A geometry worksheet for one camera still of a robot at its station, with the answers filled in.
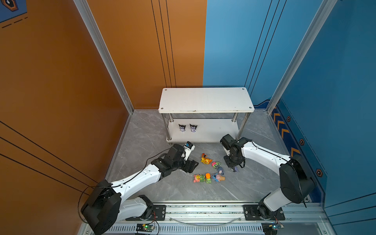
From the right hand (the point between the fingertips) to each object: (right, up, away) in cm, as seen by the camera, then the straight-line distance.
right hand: (231, 163), depth 87 cm
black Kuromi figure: (-23, +21, +7) cm, 32 cm away
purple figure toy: (+2, -3, -2) cm, 4 cm away
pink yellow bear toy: (-21, -7, -5) cm, 23 cm away
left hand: (-22, +4, -4) cm, 23 cm away
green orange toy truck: (-15, -7, -4) cm, 17 cm away
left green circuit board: (-47, -27, -16) cm, 56 cm away
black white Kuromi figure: (-30, +21, +9) cm, 38 cm away
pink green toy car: (-10, -1, 0) cm, 10 cm away
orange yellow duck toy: (-16, +2, +2) cm, 16 cm away
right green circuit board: (+15, -27, -17) cm, 35 cm away
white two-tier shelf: (-14, +31, +30) cm, 45 cm away
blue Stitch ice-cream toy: (-9, -7, -5) cm, 12 cm away
